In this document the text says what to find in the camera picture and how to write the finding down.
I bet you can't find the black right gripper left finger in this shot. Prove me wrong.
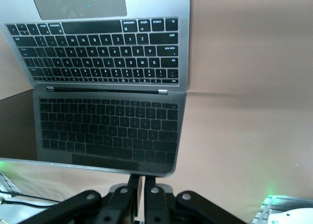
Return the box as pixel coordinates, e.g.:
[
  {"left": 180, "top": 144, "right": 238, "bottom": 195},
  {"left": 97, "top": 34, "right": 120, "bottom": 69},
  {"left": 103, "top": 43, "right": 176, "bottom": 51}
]
[{"left": 23, "top": 174, "right": 143, "bottom": 224}]

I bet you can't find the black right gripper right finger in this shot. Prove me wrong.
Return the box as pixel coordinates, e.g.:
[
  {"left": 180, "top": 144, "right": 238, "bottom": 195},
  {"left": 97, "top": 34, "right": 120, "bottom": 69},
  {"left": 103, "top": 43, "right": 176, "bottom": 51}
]
[{"left": 144, "top": 176, "right": 247, "bottom": 224}]

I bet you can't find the grey laptop computer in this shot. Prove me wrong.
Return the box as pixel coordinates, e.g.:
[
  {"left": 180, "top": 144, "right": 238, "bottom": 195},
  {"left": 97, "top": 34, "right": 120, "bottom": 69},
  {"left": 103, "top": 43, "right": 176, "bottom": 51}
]
[{"left": 0, "top": 0, "right": 191, "bottom": 178}]

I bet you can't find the brown table cover sheet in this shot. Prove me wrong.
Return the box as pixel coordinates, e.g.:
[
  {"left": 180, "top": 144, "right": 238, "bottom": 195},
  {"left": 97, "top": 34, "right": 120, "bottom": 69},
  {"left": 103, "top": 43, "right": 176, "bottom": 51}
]
[{"left": 0, "top": 0, "right": 313, "bottom": 224}]

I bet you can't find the black base power cable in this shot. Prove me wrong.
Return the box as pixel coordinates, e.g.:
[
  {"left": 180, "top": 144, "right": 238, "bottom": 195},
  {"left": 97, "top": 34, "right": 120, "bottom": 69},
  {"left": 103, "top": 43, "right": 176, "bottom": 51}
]
[{"left": 0, "top": 195, "right": 58, "bottom": 208}]

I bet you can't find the aluminium frame profile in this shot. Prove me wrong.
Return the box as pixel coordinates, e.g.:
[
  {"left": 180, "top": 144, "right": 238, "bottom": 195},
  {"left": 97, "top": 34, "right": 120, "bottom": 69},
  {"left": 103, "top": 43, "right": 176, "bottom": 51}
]
[{"left": 0, "top": 169, "right": 23, "bottom": 202}]

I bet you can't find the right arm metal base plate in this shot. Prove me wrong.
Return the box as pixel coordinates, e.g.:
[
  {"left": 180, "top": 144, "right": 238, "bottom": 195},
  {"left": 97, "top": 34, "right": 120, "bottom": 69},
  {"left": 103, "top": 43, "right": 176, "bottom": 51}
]
[{"left": 253, "top": 194, "right": 313, "bottom": 224}]

